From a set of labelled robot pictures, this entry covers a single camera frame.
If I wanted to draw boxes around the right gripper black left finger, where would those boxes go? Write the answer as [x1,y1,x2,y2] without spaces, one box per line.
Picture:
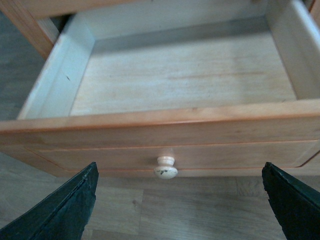
[0,162,99,240]

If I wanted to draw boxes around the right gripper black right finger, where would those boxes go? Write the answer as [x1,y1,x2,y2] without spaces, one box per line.
[262,162,320,240]

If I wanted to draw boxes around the wooden drawer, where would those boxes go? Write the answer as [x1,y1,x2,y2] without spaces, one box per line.
[0,0,320,177]

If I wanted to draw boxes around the drawer knob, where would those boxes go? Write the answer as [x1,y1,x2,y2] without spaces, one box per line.
[153,156,178,180]

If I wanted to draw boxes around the wooden nightstand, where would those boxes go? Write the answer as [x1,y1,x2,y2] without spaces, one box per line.
[0,0,320,61]

